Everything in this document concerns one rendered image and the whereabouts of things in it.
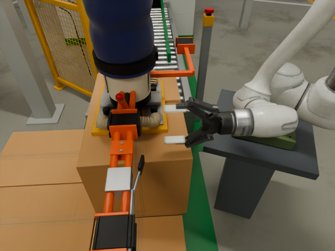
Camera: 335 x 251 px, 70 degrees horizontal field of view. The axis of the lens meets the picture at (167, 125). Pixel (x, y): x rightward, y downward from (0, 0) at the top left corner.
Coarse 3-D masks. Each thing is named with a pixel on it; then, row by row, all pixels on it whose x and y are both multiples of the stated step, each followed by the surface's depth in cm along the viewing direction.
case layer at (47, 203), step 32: (0, 160) 132; (32, 160) 132; (64, 160) 132; (0, 192) 118; (32, 192) 118; (64, 192) 118; (0, 224) 106; (32, 224) 106; (64, 224) 106; (160, 224) 106
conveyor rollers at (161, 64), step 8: (152, 8) 316; (160, 8) 317; (152, 16) 297; (160, 16) 297; (160, 24) 277; (168, 24) 278; (160, 32) 258; (168, 32) 259; (160, 40) 245; (160, 48) 232; (160, 56) 219; (160, 64) 212; (168, 64) 213; (176, 80) 193
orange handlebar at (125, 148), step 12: (156, 72) 97; (168, 72) 97; (180, 72) 97; (192, 72) 99; (132, 96) 85; (120, 108) 81; (132, 108) 81; (132, 132) 72; (120, 144) 68; (132, 144) 68; (120, 156) 68; (132, 156) 66; (108, 192) 58; (108, 204) 55
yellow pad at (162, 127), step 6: (162, 84) 112; (156, 90) 107; (162, 90) 109; (162, 96) 106; (162, 102) 102; (144, 108) 100; (150, 108) 99; (156, 108) 95; (162, 108) 99; (144, 114) 97; (150, 114) 96; (162, 114) 96; (162, 120) 93; (156, 126) 92; (162, 126) 92; (144, 132) 91; (150, 132) 91; (156, 132) 91
